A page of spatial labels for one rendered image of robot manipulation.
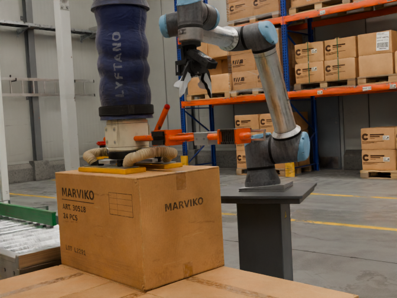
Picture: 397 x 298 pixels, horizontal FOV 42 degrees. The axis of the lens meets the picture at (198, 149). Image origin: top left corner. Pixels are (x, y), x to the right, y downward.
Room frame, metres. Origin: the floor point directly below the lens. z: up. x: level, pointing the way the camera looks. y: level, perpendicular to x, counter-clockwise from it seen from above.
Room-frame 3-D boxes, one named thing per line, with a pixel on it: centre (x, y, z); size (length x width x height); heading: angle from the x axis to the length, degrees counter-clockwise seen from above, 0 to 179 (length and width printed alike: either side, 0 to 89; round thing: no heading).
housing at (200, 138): (1.82, -0.03, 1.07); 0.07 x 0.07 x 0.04; 44
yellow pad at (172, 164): (2.22, 0.22, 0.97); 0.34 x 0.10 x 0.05; 44
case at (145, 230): (2.14, 0.27, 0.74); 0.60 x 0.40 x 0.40; 43
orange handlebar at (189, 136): (2.10, 0.07, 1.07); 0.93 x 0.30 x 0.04; 44
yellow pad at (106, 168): (2.09, 0.36, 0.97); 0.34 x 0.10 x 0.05; 44
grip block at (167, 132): (1.98, 0.12, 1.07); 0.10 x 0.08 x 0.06; 134
